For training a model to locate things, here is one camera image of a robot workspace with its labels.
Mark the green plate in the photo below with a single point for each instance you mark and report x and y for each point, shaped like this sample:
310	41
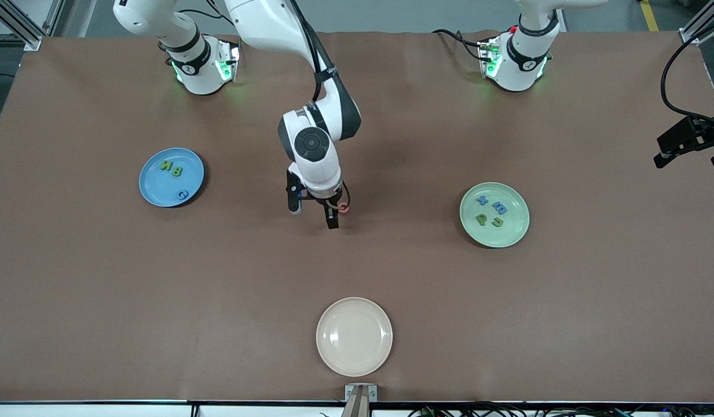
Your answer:
507	234

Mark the green letter N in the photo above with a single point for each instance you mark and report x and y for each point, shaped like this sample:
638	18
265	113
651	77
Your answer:
165	166

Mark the blue letter m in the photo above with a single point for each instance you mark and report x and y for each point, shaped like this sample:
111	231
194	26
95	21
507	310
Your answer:
500	208

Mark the green letter p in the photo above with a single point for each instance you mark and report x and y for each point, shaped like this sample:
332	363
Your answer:
481	219

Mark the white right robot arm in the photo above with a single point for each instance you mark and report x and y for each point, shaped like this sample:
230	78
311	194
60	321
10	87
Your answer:
270	23

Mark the green letter u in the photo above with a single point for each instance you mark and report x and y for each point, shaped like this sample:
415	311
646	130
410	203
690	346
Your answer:
497	221

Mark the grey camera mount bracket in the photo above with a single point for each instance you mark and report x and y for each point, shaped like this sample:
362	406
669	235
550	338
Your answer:
360	399

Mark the aluminium frame profile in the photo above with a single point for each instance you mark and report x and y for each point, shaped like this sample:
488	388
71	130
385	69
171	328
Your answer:
32	41
689	36

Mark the brown table cover sheet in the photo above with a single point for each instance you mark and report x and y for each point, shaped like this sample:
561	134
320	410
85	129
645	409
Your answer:
102	289

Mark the blue plate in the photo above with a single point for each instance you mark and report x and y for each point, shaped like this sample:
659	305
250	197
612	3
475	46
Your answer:
171	185

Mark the blue letter G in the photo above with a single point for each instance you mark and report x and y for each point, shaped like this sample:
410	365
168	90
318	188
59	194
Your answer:
183	194

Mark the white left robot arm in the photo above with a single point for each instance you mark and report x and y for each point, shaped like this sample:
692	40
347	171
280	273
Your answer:
516	69

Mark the beige plate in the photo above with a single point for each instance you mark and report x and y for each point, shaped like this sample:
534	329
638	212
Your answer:
354	336

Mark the white table edge rail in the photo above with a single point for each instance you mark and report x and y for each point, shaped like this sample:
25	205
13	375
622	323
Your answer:
102	410

